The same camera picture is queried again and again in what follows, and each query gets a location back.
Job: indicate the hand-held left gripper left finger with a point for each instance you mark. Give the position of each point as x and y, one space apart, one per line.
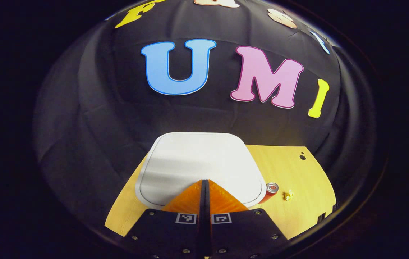
175 233

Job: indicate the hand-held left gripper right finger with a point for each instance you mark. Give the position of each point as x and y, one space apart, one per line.
233 233

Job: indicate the red pop can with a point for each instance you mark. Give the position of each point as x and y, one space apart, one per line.
271 190

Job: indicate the yellow paper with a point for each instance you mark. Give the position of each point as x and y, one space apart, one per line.
288 195

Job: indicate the white desktop garbage bin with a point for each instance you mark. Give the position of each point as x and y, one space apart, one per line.
197 162

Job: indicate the black backdrop cloth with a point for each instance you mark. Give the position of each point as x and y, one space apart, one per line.
118 108

